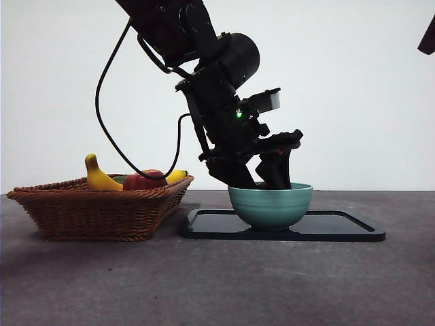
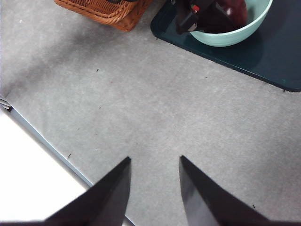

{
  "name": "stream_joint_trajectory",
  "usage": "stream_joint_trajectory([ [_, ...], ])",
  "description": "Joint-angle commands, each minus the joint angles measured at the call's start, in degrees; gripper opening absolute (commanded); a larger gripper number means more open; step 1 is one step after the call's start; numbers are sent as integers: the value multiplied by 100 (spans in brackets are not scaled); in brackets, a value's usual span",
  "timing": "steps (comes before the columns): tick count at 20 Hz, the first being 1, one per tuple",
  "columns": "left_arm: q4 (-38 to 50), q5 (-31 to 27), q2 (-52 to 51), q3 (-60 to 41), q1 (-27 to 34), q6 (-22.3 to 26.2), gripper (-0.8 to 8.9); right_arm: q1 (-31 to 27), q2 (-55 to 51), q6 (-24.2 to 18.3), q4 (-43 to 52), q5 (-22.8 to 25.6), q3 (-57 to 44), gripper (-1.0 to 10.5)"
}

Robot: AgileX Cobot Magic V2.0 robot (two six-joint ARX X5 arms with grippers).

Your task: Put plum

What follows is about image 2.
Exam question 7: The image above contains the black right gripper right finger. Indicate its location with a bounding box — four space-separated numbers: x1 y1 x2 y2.
179 155 301 226

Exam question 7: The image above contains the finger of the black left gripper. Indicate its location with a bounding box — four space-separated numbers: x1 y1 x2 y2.
198 0 237 33

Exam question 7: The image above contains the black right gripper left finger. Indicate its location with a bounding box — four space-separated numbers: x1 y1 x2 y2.
0 156 132 226

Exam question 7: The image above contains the teal ribbed bowl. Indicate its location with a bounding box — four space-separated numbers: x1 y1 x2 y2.
189 0 273 47

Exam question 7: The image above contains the dark red plum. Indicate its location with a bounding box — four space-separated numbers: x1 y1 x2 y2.
217 0 248 25

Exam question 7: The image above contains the dark rectangular tray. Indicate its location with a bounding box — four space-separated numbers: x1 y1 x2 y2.
150 0 301 92

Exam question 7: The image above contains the brown wicker basket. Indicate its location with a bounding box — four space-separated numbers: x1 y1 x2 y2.
54 0 153 32

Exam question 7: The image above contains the grey table edge fitting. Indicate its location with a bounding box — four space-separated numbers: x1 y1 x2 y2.
0 95 13 113

